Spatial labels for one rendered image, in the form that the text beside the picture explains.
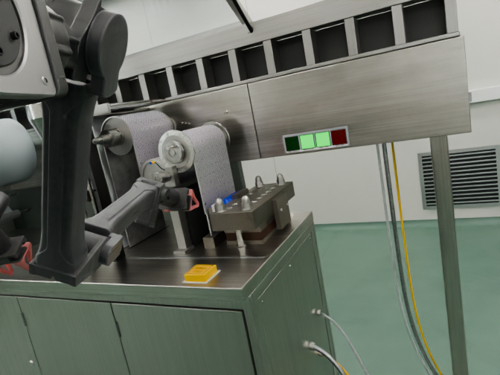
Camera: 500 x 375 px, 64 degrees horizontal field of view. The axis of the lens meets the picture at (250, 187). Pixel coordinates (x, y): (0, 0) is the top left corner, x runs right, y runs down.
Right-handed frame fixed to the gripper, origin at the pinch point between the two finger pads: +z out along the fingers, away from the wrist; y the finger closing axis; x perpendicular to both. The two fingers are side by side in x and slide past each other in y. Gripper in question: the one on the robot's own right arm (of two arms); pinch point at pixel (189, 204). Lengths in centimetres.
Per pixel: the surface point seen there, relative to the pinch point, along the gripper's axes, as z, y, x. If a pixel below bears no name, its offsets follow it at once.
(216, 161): 14.1, -0.4, 19.0
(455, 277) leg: 75, 76, -17
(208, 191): 10.5, -0.1, 6.9
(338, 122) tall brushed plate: 28, 42, 34
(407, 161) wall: 262, 41, 92
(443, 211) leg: 62, 73, 7
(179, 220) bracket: 6.0, -8.0, -4.1
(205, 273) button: -8.0, 13.8, -21.9
